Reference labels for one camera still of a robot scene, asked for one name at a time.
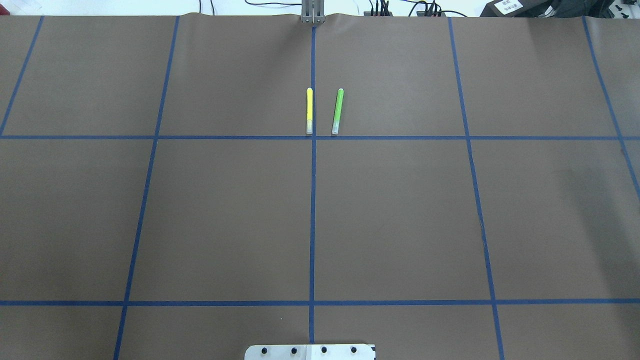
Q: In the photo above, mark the green highlighter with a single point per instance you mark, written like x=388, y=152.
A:
x=337, y=113

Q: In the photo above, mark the yellow highlighter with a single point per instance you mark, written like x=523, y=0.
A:
x=309, y=111

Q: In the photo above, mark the black box with label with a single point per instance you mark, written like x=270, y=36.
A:
x=516, y=8

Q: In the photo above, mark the aluminium frame post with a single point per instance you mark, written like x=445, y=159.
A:
x=313, y=12

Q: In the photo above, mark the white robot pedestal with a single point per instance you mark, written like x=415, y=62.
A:
x=338, y=351

